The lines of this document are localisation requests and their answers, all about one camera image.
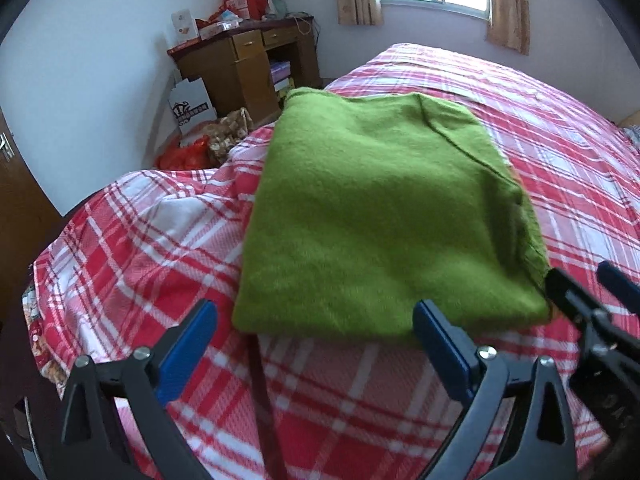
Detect red plastic bag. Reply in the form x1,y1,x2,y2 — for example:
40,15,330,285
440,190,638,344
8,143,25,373
155,136,212,171

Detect wooden bed headboard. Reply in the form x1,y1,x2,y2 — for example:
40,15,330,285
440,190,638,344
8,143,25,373
618,110,640,128

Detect patterned pillow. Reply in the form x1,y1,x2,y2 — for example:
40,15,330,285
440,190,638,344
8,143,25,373
622,125,640,151

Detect brown patterned bag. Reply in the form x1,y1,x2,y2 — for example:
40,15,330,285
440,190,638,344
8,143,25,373
203,107,254,166

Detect right beige curtain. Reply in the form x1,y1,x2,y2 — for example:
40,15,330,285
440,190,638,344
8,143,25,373
486,0,530,56

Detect red gift box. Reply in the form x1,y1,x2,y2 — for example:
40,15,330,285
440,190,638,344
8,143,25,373
222,0,267,21

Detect red plaid bed sheet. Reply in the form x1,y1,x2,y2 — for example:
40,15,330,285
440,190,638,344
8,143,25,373
23,44,639,479

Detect brown wooden door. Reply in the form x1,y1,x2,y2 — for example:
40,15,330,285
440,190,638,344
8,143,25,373
0,115,62,323

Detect white card on desk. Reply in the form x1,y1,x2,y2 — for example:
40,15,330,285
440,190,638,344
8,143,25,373
171,9,200,46

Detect green striped knit sweater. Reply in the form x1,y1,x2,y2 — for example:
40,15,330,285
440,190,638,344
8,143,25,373
232,89,552,342

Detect white paper bag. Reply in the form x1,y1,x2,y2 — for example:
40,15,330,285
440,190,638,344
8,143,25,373
168,78,217,136

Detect stacked books in desk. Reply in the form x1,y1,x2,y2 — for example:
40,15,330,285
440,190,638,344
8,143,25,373
270,62,294,94

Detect wooden desk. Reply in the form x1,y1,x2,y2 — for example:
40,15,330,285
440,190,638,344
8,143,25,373
167,15,322,126

